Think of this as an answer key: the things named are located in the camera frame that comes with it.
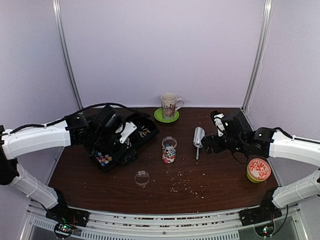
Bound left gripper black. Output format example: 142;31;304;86
92;131;138;167

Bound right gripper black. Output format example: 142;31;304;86
201;132;246;155

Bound metal candy scoop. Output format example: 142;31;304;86
193;126;205;160

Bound clear plastic jar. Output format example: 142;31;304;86
161;136;177;164

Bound black bin star candies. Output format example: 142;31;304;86
92;149;125;173

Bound black bin small lollipops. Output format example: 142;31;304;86
125;113;160;149

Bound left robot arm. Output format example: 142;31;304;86
0;104;138;222

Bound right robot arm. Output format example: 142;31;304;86
201;110;320;221

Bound green saucer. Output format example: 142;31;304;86
153;108;180;123

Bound clear jar lid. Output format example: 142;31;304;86
134;170;150;187

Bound ceramic mug coral pattern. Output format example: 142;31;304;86
160;93;184;120

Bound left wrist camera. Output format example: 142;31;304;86
115;121;137;144

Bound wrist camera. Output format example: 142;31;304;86
115;121;137;144
210;110;227;137

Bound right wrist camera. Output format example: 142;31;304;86
210;110;227;137

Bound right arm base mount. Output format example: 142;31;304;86
238;206;282;227

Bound aluminium front rail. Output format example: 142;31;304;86
19;203;310;240

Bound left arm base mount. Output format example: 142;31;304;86
44;205;90;227

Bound left aluminium corner post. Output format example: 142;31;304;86
52;0;83;110

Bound aluminium corner post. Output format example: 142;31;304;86
52;0;83;110
242;0;274;113

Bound right aluminium corner post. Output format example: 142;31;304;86
242;0;274;113

